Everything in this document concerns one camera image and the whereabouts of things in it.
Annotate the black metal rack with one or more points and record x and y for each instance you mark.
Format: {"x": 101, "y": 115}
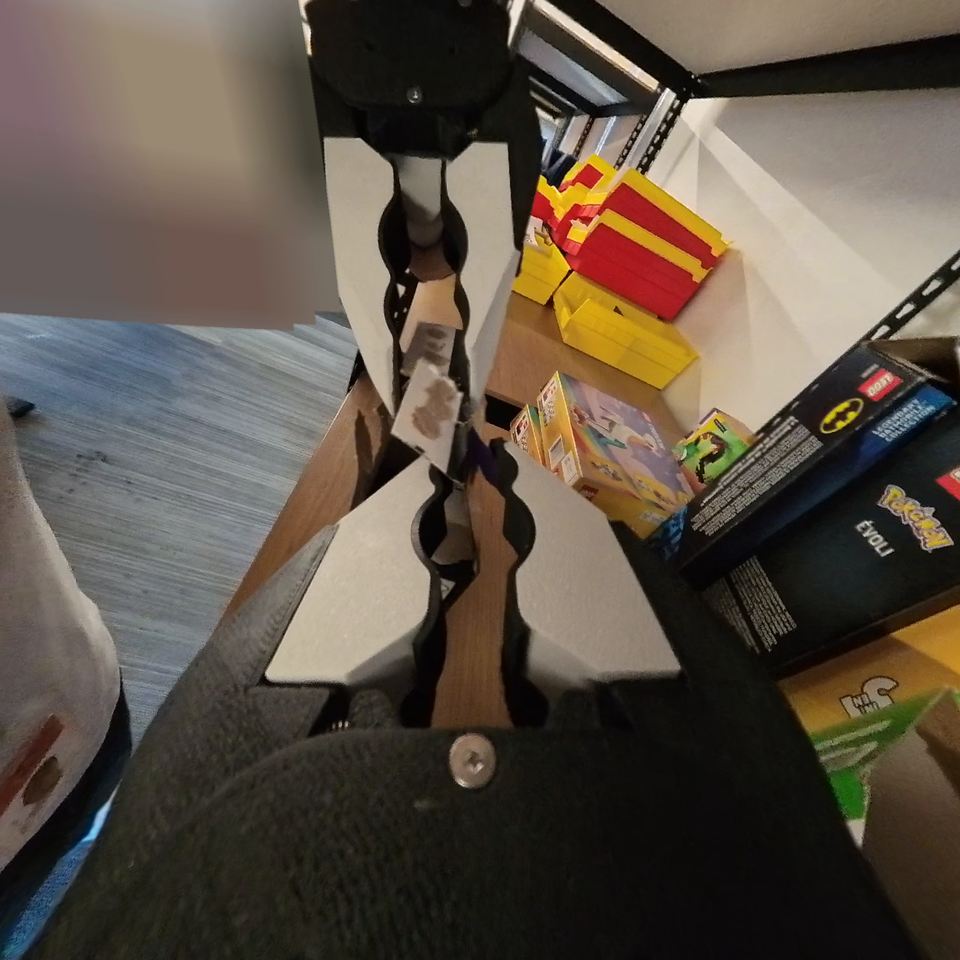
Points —
{"x": 787, "y": 75}

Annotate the person's left hand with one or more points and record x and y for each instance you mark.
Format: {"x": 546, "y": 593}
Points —
{"x": 435, "y": 264}

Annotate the black toy box yellow logo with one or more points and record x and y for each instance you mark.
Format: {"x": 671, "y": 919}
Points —
{"x": 862, "y": 570}

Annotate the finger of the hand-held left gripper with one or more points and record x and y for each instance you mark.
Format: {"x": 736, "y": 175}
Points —
{"x": 356, "y": 247}
{"x": 491, "y": 225}

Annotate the wooden desk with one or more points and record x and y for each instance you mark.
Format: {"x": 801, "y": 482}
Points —
{"x": 472, "y": 660}

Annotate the purple green toy box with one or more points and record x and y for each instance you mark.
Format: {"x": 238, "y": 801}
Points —
{"x": 712, "y": 450}

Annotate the green toy box white edge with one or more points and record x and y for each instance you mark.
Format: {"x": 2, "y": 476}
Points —
{"x": 847, "y": 757}

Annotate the yellow plastic bin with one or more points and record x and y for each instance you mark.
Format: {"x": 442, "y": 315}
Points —
{"x": 622, "y": 337}
{"x": 540, "y": 270}

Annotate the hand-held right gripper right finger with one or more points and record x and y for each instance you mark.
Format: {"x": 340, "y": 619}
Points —
{"x": 600, "y": 607}

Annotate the wooden rack shelf board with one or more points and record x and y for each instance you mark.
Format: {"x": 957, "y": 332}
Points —
{"x": 787, "y": 30}
{"x": 540, "y": 345}

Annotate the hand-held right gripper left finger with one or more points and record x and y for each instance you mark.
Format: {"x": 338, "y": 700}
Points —
{"x": 352, "y": 607}

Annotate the black bat logo toy box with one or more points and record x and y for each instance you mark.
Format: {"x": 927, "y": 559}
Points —
{"x": 810, "y": 465}

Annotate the yellow flamingo toy box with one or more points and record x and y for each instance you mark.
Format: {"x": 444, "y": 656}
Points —
{"x": 862, "y": 697}

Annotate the small black yellow toy box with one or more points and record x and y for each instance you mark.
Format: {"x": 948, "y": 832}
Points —
{"x": 431, "y": 405}

